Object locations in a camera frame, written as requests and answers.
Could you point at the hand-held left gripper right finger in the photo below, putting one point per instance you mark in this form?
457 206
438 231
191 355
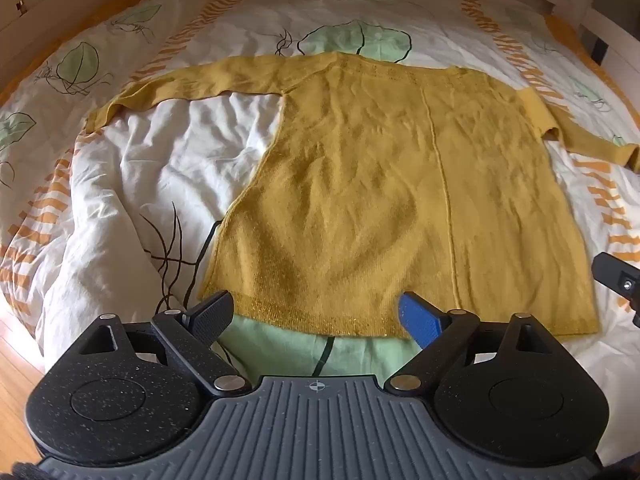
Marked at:
421 324

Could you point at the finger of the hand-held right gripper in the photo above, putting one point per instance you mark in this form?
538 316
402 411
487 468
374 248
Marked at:
620 275

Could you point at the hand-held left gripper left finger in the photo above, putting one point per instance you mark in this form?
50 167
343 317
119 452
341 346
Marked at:
212 316

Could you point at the yellow knit sweater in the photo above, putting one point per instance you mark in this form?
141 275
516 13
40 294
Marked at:
375 185

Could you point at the white leaf-print duvet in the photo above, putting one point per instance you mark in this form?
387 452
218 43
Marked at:
150 160

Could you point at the white cabinet with dark strips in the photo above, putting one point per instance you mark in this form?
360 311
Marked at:
617 35

